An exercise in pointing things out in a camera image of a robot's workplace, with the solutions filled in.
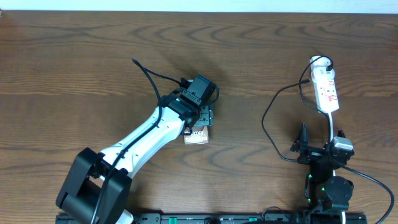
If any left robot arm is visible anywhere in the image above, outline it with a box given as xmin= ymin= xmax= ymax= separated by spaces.
xmin=55 ymin=75 xmax=219 ymax=223

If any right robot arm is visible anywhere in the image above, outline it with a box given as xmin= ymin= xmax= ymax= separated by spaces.
xmin=290 ymin=123 xmax=354 ymax=223

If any white USB charger plug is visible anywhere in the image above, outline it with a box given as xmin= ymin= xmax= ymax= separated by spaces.
xmin=310 ymin=55 xmax=333 ymax=72

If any white power strip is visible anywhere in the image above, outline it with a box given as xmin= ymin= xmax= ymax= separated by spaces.
xmin=311 ymin=67 xmax=339 ymax=113

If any left camera black cable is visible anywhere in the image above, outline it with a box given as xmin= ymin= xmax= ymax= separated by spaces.
xmin=90 ymin=57 xmax=183 ymax=224

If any camera black cable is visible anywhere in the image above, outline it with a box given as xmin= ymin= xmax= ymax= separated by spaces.
xmin=340 ymin=164 xmax=395 ymax=224
xmin=90 ymin=57 xmax=183 ymax=224

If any right camera black cable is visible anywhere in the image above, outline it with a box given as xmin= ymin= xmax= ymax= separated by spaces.
xmin=340 ymin=164 xmax=395 ymax=224

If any black USB charging cable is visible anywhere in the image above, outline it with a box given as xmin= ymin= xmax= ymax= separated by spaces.
xmin=261 ymin=55 xmax=335 ymax=163

